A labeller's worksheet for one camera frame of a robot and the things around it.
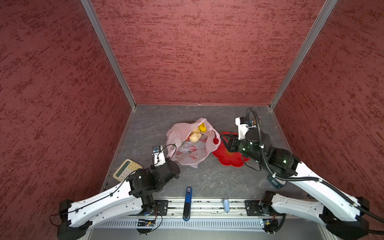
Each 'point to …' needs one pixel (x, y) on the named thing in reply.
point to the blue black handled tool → (186, 213)
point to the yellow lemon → (202, 128)
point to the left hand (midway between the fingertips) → (168, 162)
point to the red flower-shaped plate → (224, 156)
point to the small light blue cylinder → (226, 205)
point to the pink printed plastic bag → (185, 152)
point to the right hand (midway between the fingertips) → (221, 140)
